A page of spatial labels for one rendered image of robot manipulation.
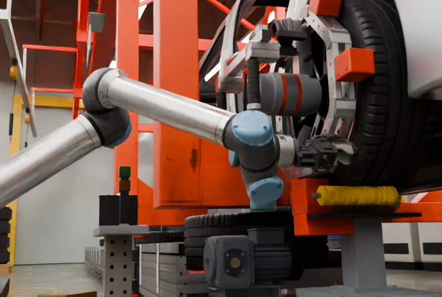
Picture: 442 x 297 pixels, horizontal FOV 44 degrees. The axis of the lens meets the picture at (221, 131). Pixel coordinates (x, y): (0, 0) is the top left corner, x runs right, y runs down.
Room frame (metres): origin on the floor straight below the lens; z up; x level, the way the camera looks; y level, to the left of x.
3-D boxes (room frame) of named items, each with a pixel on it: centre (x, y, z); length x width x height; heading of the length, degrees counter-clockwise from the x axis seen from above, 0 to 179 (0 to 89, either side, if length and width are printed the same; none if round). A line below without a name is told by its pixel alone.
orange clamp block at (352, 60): (1.44, -0.37, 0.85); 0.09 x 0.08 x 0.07; 16
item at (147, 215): (4.09, 0.38, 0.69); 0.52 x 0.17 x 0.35; 106
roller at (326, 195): (1.65, -0.41, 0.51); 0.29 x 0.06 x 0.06; 106
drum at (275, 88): (1.72, -0.21, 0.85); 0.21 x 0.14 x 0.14; 106
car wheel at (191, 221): (2.60, -0.15, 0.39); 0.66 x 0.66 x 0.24
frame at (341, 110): (1.74, -0.28, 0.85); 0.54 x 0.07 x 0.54; 16
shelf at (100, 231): (2.15, 0.41, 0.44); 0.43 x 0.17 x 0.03; 16
